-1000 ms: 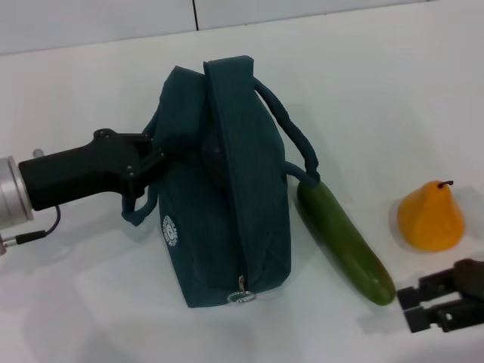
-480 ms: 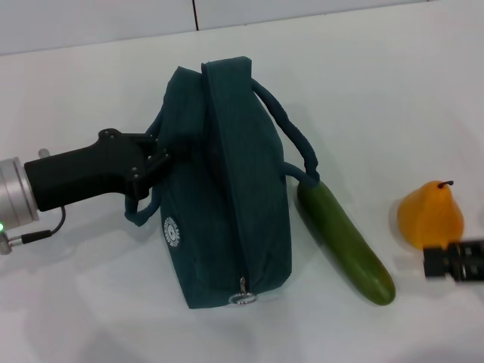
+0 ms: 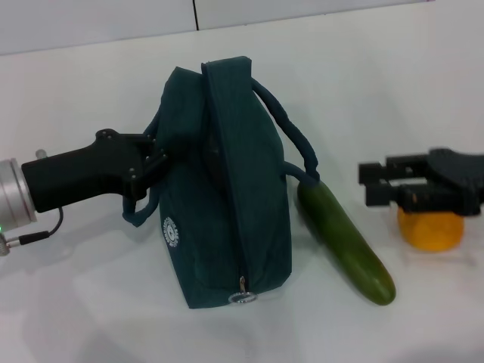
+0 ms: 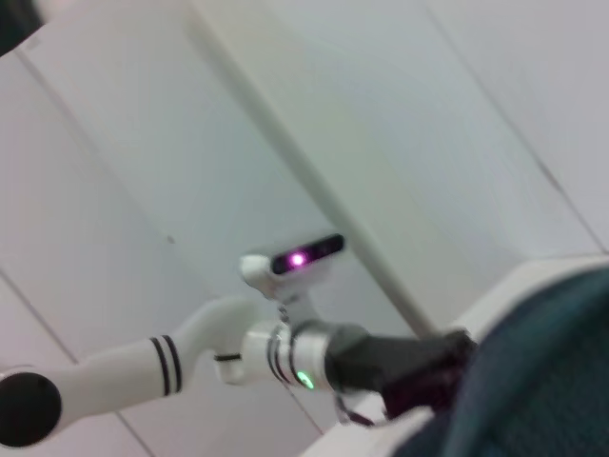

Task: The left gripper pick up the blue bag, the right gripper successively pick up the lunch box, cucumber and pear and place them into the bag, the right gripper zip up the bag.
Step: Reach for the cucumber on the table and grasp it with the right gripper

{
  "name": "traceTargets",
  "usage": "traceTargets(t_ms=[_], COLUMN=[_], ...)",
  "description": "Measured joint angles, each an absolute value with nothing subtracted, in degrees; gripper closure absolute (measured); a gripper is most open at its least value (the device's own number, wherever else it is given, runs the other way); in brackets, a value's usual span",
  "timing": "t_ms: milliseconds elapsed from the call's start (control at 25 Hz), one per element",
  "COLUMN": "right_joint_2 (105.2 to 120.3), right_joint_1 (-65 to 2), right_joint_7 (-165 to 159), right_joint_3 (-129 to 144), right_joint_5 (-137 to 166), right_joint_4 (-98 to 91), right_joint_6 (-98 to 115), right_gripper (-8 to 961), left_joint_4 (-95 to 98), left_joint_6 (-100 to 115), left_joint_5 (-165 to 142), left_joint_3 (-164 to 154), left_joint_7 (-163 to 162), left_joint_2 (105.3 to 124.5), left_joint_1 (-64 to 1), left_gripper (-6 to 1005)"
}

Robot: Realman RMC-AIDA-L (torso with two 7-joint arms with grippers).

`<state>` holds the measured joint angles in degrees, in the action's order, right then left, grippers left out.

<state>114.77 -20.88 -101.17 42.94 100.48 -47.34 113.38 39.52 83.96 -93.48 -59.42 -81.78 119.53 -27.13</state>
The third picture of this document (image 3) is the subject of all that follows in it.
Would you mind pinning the dark teal fabric lunch bag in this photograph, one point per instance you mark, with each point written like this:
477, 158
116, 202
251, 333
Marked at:
257, 196

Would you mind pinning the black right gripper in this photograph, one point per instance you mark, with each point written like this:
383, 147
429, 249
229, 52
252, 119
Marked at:
457, 181

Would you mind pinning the orange pear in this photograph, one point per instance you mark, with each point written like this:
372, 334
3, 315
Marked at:
431, 232

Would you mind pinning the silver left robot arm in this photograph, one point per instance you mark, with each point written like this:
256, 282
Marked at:
13, 196

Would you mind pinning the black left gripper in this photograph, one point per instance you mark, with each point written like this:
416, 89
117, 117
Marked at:
75, 177

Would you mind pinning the green cucumber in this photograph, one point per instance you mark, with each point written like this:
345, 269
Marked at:
340, 234

